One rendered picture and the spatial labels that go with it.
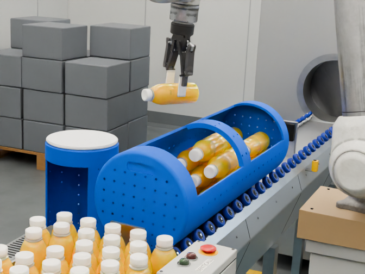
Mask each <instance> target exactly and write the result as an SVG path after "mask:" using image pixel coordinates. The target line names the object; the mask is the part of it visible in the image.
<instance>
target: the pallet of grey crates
mask: <svg viewBox="0 0 365 274"><path fill-rule="evenodd" d="M10 35H11V48H7V49H0V158H2V157H5V156H7V155H10V154H13V153H15V152H21V153H28V154H33V155H36V163H37V170H44V171H45V170H46V159H45V142H46V137H48V136H49V135H50V134H52V133H56V132H60V131H65V130H96V131H101V132H106V133H110V134H112V135H114V136H116V137H117V138H118V143H119V153H121V152H123V151H126V150H128V149H130V148H133V147H135V146H138V145H140V144H142V143H144V142H147V122H148V115H147V108H148V101H144V100H143V99H142V96H141V93H142V90H143V89H148V85H149V65H150V56H149V54H150V26H143V25H136V24H124V23H103V24H94V25H90V50H87V25H81V24H71V20H70V19H66V18H53V17H41V16H29V17H17V18H11V19H10ZM1 149H2V150H1Z"/></svg>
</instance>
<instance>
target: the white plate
mask: <svg viewBox="0 0 365 274"><path fill-rule="evenodd" d="M46 141H47V143H48V144H50V145H52V146H54V147H58V148H63V149H67V150H99V149H104V148H109V147H112V146H114V145H116V144H117V143H118V138H117V137H116V136H114V135H112V134H110V133H106V132H101V131H96V130H65V131H60V132H56V133H52V134H50V135H49V136H48V137H46Z"/></svg>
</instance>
